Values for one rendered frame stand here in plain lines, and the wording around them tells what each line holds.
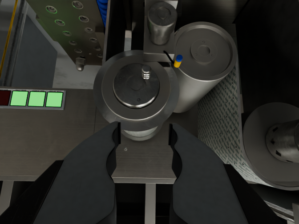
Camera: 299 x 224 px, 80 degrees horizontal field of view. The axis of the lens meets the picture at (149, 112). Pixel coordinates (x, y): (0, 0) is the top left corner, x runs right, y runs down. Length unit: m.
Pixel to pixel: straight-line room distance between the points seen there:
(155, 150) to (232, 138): 0.32
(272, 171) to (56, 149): 0.59
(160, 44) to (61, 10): 0.31
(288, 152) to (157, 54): 0.24
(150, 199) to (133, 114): 0.40
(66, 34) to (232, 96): 0.48
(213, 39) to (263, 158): 0.23
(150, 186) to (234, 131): 0.37
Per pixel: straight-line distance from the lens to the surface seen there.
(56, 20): 0.57
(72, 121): 0.67
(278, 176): 0.37
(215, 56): 0.36
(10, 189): 0.76
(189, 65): 0.34
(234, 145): 0.36
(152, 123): 0.30
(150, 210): 0.65
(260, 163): 0.35
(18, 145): 0.74
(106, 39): 0.37
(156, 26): 0.26
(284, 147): 0.33
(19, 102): 0.76
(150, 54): 0.30
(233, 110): 0.36
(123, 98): 0.29
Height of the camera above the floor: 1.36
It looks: 13 degrees down
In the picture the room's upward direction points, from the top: 179 degrees counter-clockwise
